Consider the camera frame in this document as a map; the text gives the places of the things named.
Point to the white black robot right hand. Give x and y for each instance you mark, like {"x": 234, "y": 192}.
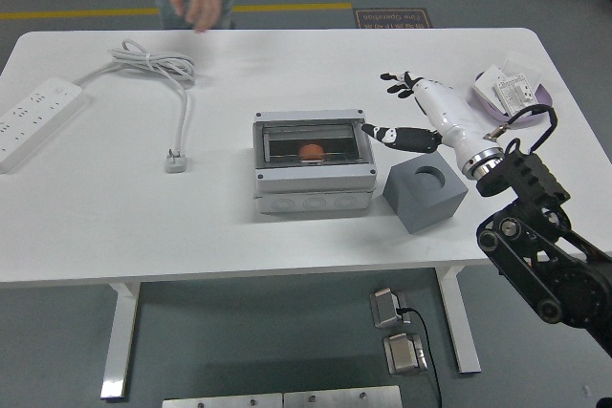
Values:
{"x": 444, "y": 109}

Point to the clear hinged box lid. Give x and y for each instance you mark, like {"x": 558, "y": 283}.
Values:
{"x": 363, "y": 150}

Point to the orange cylindrical battery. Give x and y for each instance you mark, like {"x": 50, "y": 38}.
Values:
{"x": 311, "y": 151}

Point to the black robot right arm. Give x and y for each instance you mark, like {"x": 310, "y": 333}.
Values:
{"x": 540, "y": 255}

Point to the grey plastic junction box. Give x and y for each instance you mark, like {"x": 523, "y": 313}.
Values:
{"x": 311, "y": 202}

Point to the white card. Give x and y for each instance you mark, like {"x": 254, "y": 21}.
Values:
{"x": 490, "y": 85}

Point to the clear plastic bag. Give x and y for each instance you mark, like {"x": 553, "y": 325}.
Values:
{"x": 523, "y": 64}

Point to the grey block holder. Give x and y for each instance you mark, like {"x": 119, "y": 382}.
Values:
{"x": 421, "y": 207}

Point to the purple shallow dish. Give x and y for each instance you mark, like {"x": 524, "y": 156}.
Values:
{"x": 548, "y": 95}

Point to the dark floor sign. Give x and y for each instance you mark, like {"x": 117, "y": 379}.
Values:
{"x": 392, "y": 18}

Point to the white power strip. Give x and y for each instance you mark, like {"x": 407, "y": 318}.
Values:
{"x": 33, "y": 116}

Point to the white table leg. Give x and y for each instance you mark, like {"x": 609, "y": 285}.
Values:
{"x": 461, "y": 322}
{"x": 119, "y": 341}

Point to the metal floor plate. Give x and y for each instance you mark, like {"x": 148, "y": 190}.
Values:
{"x": 220, "y": 401}
{"x": 342, "y": 398}

